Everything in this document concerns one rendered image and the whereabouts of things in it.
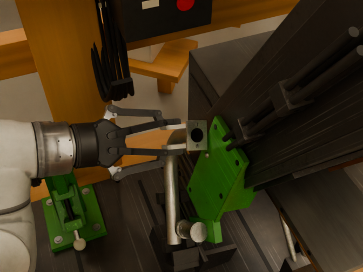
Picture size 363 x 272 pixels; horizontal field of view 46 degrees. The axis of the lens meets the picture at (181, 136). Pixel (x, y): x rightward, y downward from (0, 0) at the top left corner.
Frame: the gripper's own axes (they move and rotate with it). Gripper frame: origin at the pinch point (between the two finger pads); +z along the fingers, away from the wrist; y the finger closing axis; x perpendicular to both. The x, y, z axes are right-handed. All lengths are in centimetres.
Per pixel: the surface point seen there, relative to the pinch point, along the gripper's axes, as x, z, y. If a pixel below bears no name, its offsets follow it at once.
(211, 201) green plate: -1.6, 4.4, -12.7
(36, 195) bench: 45, -21, -14
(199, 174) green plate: 2.6, 4.4, -7.9
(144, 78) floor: 189, 67, 30
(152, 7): -2.3, -4.8, 22.7
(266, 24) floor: 188, 166, 67
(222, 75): 4.7, 12.7, 11.4
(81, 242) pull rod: 23.0, -15.2, -22.4
